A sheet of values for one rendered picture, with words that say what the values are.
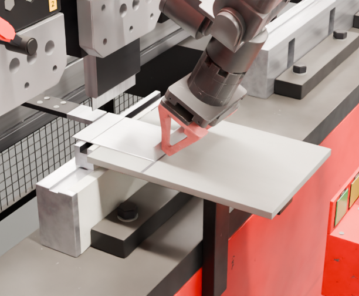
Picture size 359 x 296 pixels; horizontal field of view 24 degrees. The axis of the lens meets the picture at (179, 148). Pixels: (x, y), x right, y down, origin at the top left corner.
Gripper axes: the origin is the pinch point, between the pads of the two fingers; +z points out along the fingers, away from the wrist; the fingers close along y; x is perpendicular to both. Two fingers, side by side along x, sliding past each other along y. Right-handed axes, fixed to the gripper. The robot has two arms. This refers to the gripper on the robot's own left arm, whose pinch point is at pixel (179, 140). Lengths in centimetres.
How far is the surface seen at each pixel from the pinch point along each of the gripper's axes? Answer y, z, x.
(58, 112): 0.3, 10.0, -17.1
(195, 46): -58, 27, -22
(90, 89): 3.9, -0.2, -12.6
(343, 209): -27.6, 12.6, 21.6
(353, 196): -32.0, 12.5, 21.5
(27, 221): -89, 142, -54
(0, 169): -110, 156, -81
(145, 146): 2.1, 2.9, -3.0
